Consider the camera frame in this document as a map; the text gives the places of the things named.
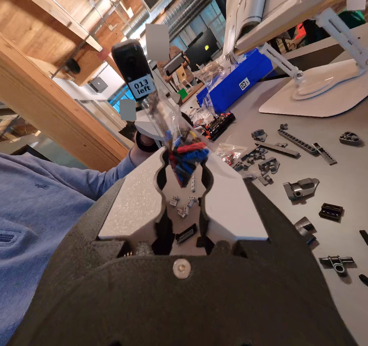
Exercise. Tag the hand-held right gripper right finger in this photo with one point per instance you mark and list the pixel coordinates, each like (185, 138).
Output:
(233, 208)

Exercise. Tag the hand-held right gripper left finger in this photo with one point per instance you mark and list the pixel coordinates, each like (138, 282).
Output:
(132, 205)

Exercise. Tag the clear bag of lego pieces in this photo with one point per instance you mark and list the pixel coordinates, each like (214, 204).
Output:
(187, 156)

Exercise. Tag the person's left forearm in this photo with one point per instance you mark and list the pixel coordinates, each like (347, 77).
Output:
(109, 176)

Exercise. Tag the person's left hand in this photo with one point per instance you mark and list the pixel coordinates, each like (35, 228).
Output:
(141, 157)

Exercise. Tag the small clear plastic bag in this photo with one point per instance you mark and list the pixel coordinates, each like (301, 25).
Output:
(201, 118)
(230, 153)

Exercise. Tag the black monitor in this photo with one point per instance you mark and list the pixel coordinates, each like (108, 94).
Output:
(202, 45)

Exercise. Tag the crumpled clear plastic bag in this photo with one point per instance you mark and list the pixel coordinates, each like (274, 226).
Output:
(212, 70)

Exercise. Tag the black tray of small parts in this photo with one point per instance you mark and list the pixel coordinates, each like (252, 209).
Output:
(218, 124)

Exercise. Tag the wooden beam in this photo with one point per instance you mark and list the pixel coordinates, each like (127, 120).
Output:
(57, 107)

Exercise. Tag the blue plastic bin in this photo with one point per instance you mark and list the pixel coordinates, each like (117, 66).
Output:
(235, 75)

